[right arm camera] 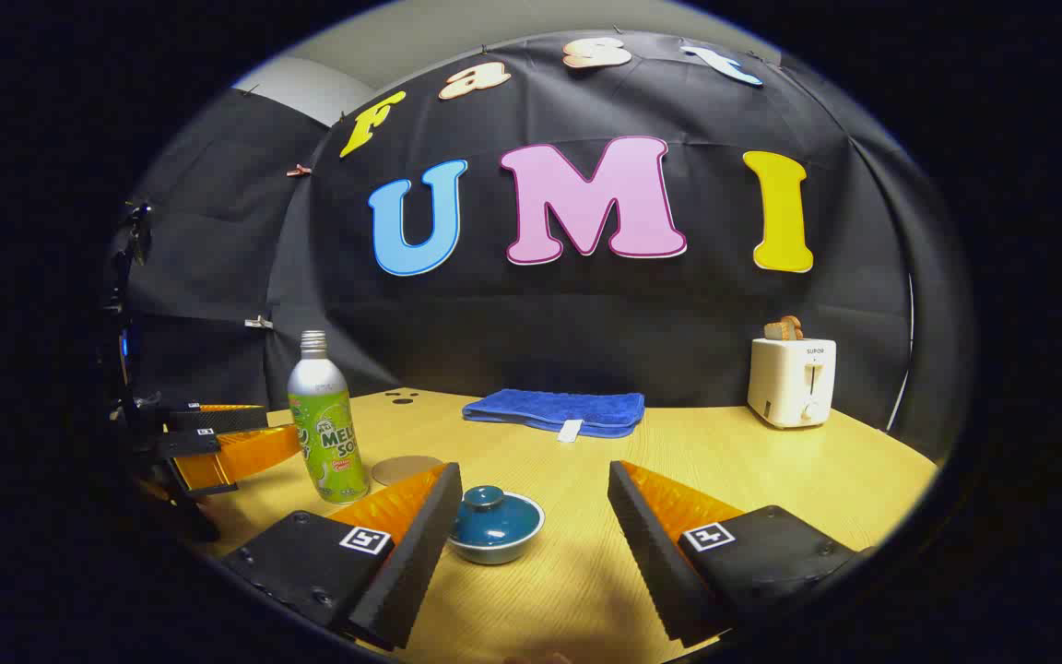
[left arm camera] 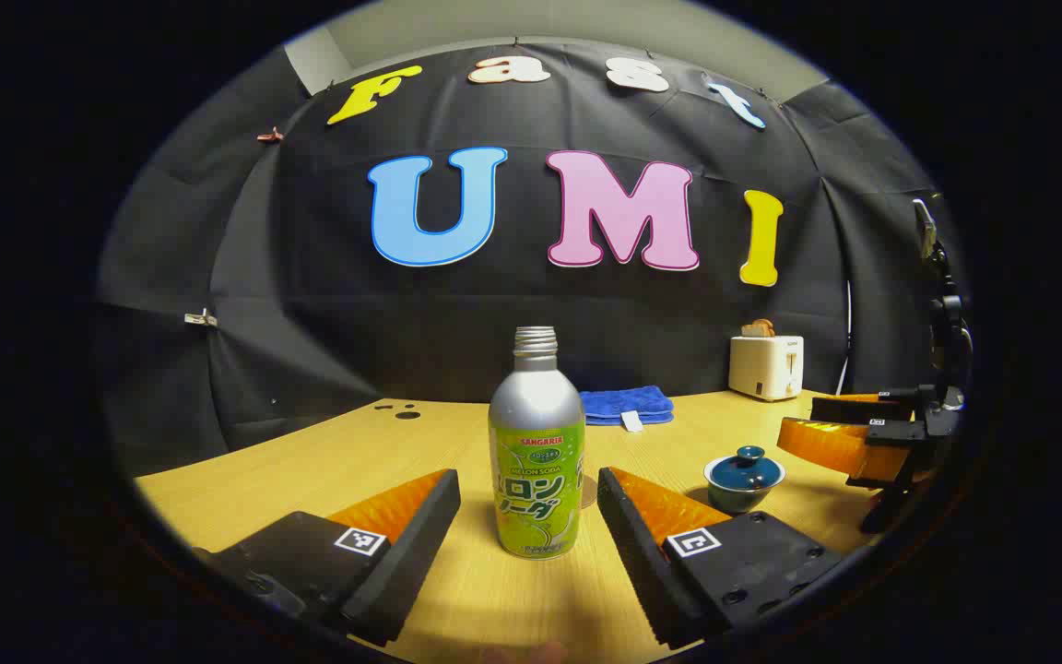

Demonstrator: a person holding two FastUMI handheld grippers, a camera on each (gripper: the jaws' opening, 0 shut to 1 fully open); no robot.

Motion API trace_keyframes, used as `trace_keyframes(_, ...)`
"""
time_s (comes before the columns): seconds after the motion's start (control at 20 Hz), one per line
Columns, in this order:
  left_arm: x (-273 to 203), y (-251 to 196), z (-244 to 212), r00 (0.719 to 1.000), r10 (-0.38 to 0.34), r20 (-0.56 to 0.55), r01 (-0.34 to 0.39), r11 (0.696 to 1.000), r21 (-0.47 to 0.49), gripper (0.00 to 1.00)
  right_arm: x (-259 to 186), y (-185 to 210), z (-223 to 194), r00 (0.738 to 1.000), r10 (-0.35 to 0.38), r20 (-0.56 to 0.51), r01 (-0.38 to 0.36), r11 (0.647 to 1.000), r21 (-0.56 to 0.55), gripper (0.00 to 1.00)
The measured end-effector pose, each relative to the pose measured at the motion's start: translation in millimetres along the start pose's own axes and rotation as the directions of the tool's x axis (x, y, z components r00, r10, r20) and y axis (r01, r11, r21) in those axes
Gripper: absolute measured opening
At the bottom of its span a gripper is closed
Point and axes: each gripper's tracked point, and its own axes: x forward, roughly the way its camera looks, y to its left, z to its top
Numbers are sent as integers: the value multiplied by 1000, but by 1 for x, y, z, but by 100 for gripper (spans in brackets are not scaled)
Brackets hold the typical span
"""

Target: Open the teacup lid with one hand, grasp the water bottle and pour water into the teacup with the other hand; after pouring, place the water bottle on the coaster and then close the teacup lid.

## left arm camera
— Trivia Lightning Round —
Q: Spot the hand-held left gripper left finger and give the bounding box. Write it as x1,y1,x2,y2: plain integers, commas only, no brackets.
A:
192,468,462,648

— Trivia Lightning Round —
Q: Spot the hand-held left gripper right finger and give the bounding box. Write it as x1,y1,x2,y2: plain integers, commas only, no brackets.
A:
596,466,845,651

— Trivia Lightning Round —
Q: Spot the teal teacup lid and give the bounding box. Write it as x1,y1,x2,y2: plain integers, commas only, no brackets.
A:
706,445,783,491

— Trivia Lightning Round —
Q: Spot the silver green water bottle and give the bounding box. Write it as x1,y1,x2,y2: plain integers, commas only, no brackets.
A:
488,326,586,560

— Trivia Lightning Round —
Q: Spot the white toaster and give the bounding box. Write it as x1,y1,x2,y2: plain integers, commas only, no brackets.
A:
728,334,806,402

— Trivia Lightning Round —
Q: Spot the folded blue towel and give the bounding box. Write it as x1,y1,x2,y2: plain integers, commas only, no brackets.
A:
580,385,676,434

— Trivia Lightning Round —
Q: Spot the black backdrop cloth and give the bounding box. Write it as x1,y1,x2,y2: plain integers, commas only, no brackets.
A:
93,37,970,480

